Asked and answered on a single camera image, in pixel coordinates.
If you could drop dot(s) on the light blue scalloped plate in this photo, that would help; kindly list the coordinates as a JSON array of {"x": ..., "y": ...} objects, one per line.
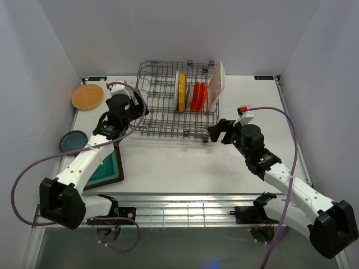
[{"x": 189, "y": 96}]

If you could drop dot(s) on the grey wire dish rack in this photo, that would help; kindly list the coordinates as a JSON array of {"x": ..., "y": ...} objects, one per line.
[{"x": 155, "y": 80}]

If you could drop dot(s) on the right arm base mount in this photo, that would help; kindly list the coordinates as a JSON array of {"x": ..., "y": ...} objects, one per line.
[{"x": 248, "y": 215}]

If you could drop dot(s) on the white plate green rim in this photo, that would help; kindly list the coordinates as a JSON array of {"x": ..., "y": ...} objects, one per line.
[{"x": 176, "y": 89}]

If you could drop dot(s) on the orange round plate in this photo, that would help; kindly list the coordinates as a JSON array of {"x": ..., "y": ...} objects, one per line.
[
  {"x": 196, "y": 97},
  {"x": 204, "y": 94}
]

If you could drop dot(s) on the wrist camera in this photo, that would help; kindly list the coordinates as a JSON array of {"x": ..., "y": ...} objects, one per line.
[
  {"x": 120, "y": 87},
  {"x": 245, "y": 115}
]

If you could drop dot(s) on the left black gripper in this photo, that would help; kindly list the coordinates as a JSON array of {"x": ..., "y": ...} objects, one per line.
[{"x": 138, "y": 110}]

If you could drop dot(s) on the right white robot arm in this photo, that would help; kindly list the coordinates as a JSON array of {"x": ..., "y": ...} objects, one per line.
[{"x": 330, "y": 226}]

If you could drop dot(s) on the white rectangular plate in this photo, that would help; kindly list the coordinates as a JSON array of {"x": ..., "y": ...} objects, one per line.
[{"x": 216, "y": 85}]

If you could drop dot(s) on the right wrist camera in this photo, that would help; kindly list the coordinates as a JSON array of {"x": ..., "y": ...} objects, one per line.
[{"x": 245, "y": 115}]

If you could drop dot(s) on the woven bamboo round plate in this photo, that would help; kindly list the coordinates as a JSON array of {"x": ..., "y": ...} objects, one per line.
[{"x": 87, "y": 97}]

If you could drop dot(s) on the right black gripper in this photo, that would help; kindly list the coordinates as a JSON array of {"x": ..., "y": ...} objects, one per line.
[{"x": 223, "y": 126}]

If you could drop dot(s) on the dark teal round plate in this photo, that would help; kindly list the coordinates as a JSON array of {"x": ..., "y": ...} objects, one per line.
[{"x": 73, "y": 140}]

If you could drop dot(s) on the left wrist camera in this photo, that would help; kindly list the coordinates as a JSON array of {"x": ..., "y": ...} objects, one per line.
[{"x": 120, "y": 87}]

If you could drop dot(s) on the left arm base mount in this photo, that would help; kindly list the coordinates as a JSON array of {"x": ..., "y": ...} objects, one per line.
[{"x": 123, "y": 212}]

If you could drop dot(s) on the yellow dotted scalloped plate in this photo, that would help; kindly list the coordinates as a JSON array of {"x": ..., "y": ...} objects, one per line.
[{"x": 181, "y": 92}]

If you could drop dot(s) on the teal square brown-rimmed plate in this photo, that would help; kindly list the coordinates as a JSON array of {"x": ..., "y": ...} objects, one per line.
[{"x": 109, "y": 172}]

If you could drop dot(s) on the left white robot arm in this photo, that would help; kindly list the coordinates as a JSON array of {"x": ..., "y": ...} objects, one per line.
[{"x": 61, "y": 198}]

